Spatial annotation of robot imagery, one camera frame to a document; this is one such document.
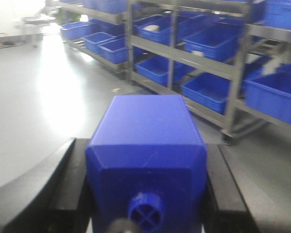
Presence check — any blue bin lower middle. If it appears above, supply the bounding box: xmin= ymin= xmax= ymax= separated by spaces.
xmin=181 ymin=72 xmax=230 ymax=115

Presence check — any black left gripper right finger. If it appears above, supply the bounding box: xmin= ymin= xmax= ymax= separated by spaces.
xmin=205 ymin=144 xmax=257 ymax=233

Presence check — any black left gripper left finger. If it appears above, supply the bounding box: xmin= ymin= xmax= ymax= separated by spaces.
xmin=0 ymin=138 xmax=90 ymax=233

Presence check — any stainless steel shelf rack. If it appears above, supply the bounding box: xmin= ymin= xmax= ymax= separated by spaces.
xmin=126 ymin=0 xmax=291 ymax=145

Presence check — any blue bin lower right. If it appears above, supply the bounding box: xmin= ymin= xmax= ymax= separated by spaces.
xmin=245 ymin=72 xmax=291 ymax=125

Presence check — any blue bin lower left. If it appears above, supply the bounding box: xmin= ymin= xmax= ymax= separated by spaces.
xmin=135 ymin=55 xmax=195 ymax=87

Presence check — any blue bin with white item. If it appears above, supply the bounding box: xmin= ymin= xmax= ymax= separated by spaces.
xmin=137 ymin=15 xmax=192 ymax=47

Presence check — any blue bin middle shelf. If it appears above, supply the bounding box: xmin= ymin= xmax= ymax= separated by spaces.
xmin=183 ymin=23 xmax=242 ymax=62

